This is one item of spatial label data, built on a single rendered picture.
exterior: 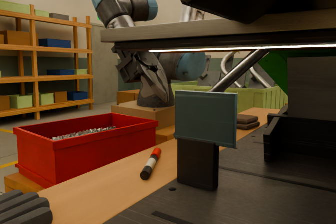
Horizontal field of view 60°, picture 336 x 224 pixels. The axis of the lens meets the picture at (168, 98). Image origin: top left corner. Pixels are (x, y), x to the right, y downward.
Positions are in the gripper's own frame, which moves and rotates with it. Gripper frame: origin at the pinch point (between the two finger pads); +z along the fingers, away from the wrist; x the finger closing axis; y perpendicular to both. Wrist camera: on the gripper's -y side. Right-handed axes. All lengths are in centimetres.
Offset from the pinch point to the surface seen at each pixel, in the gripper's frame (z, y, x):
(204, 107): 11.1, -19.1, 23.4
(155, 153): 12.3, -2.8, 17.9
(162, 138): 6.1, 19.7, -16.6
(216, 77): -21, 30, -113
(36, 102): -223, 435, -268
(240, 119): 13.4, -6.4, -17.6
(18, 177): -0.4, 35.7, 22.7
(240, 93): 0, 12, -83
